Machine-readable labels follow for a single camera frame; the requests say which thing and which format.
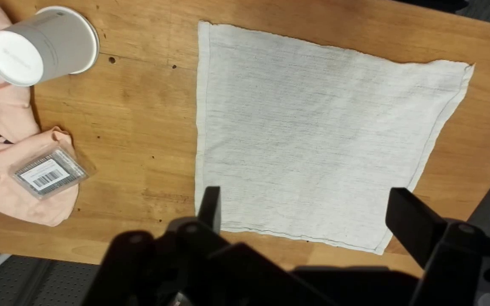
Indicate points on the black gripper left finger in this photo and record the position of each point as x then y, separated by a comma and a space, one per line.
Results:
211, 210

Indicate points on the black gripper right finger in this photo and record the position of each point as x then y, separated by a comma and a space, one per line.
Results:
416, 224

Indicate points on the white towel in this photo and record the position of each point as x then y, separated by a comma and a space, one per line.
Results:
314, 142

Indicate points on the clear plastic barcode tag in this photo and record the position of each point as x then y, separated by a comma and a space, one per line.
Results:
48, 175

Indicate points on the pink cloth garment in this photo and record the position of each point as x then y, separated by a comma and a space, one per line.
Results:
7, 113

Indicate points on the white paper cup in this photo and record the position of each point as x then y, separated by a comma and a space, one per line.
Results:
41, 49

